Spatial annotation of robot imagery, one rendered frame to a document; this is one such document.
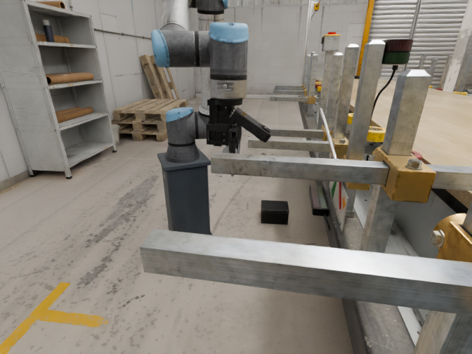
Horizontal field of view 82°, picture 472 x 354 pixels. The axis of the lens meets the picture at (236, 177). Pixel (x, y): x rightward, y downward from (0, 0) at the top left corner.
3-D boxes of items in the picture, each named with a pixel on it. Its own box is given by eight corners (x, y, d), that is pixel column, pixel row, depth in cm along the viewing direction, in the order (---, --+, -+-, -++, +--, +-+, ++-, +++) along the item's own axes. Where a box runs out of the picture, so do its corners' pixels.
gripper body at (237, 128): (213, 139, 78) (213, 95, 73) (243, 141, 77) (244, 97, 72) (206, 147, 71) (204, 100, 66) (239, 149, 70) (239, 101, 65)
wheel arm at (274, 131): (255, 137, 122) (255, 128, 120) (256, 135, 125) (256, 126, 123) (358, 142, 115) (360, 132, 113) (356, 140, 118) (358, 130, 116)
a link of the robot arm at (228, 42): (245, 24, 68) (253, 19, 59) (244, 77, 73) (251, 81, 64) (207, 22, 66) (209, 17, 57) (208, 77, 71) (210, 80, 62)
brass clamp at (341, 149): (331, 158, 91) (333, 143, 89) (326, 146, 103) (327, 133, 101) (350, 159, 90) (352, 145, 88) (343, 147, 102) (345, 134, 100)
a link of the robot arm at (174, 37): (161, -31, 111) (146, 32, 65) (192, -30, 112) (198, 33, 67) (164, 2, 119) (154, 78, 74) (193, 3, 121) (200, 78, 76)
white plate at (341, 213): (340, 232, 72) (346, 198, 68) (327, 189, 95) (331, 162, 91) (342, 232, 72) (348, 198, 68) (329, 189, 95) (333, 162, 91)
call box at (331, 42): (322, 53, 129) (324, 34, 126) (321, 53, 135) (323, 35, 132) (338, 53, 128) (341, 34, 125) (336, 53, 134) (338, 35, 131)
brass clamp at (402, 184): (387, 200, 41) (395, 169, 39) (364, 168, 54) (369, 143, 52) (431, 204, 40) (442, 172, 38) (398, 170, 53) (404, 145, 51)
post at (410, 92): (352, 306, 60) (407, 69, 40) (349, 293, 63) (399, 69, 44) (369, 308, 59) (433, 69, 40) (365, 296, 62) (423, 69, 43)
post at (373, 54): (337, 223, 80) (369, 39, 61) (336, 216, 83) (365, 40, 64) (350, 223, 79) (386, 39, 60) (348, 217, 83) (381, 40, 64)
